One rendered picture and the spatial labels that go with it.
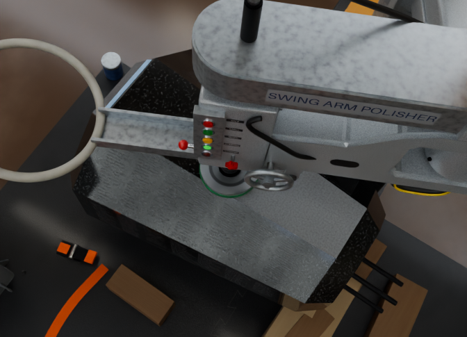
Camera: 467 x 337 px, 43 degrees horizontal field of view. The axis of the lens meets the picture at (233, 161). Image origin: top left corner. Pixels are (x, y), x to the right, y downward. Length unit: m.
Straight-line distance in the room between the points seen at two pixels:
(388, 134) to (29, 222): 1.97
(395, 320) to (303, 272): 0.81
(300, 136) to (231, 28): 0.39
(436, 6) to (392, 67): 0.49
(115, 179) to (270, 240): 0.64
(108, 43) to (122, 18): 0.18
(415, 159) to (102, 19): 2.18
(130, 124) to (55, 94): 1.35
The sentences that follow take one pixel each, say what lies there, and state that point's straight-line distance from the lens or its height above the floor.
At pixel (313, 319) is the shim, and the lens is 2.64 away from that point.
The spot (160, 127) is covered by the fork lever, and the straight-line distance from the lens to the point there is 1.98.
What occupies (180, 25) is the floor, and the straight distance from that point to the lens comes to 3.45.
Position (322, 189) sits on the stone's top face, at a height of 0.82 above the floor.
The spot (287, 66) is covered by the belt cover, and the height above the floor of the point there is 1.69.
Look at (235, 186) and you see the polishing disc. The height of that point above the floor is 0.87.
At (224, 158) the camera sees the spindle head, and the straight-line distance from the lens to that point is 1.76.
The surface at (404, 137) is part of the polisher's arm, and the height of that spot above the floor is 1.49.
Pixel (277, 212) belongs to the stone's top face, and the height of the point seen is 0.82.
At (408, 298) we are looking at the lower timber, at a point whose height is 0.13.
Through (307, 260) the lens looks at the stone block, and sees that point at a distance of 2.14.
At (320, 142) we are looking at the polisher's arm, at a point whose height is 1.38.
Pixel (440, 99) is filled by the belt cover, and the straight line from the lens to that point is 1.40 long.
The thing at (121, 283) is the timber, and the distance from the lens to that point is 2.77.
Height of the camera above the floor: 2.84
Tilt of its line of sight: 68 degrees down
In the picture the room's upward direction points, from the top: 9 degrees clockwise
